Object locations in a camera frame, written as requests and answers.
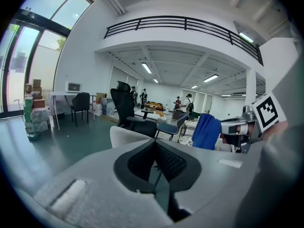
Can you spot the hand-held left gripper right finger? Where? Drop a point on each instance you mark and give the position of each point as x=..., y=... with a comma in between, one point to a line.
x=213, y=182

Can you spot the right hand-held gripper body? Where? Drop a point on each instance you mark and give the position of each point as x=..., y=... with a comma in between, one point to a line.
x=266, y=113

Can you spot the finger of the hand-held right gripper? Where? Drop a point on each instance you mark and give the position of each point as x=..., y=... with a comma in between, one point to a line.
x=229, y=127

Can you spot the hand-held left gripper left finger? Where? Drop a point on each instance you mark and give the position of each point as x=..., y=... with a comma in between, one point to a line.
x=95, y=179

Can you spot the blue cloth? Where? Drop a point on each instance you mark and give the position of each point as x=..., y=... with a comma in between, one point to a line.
x=205, y=132

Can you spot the grey upholstered armchair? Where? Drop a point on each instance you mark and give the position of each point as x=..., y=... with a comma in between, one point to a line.
x=128, y=136

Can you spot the person's right forearm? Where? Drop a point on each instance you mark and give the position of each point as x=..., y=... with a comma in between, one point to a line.
x=279, y=129

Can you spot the ceiling light bar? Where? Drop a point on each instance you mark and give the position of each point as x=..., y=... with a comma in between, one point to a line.
x=146, y=68
x=194, y=86
x=246, y=37
x=210, y=78
x=155, y=81

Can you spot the blue shell chair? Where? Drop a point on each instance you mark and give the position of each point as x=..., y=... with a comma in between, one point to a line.
x=169, y=127

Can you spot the white plastic bags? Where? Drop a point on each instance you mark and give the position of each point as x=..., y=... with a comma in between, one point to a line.
x=104, y=107

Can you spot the green plastic tray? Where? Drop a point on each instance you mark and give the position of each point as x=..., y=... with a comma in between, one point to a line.
x=33, y=137

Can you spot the dark plain chair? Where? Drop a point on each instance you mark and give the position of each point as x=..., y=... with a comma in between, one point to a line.
x=80, y=102

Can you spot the plastic wrapped bundle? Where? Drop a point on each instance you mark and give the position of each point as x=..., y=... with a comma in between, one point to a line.
x=40, y=120

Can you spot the black mesh office chair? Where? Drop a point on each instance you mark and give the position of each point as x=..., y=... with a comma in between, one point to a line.
x=123, y=103

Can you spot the brown cardboard box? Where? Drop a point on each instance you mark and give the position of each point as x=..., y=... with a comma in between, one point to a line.
x=101, y=96

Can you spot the white table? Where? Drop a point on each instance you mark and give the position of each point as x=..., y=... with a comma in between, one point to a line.
x=61, y=97

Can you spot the white microwave oven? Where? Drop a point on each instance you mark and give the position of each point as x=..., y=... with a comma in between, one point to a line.
x=74, y=87

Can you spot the stack of green boxes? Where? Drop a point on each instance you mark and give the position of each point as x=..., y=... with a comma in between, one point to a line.
x=28, y=110

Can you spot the stack of cardboard boxes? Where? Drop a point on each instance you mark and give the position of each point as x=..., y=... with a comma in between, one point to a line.
x=36, y=91

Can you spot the black balcony railing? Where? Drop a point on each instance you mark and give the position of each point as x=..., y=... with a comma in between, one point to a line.
x=185, y=24

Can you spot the black window frame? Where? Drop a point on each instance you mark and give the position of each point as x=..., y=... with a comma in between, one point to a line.
x=33, y=18

